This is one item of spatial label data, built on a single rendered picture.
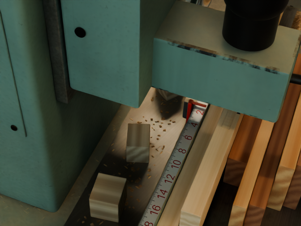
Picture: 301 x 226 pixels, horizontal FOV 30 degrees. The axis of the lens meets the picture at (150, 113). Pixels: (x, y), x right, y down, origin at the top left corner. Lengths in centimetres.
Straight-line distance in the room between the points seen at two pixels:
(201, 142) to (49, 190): 20
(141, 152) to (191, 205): 24
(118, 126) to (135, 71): 30
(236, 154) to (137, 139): 19
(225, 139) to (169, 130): 24
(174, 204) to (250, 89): 14
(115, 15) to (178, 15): 10
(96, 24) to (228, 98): 15
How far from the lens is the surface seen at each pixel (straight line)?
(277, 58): 54
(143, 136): 77
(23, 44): 53
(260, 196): 58
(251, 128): 64
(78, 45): 55
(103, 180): 72
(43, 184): 69
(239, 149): 62
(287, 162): 58
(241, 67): 54
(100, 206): 71
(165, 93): 86
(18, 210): 75
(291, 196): 63
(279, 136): 64
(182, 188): 58
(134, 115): 84
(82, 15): 52
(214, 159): 57
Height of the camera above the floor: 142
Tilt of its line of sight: 47 degrees down
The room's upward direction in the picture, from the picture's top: 2 degrees clockwise
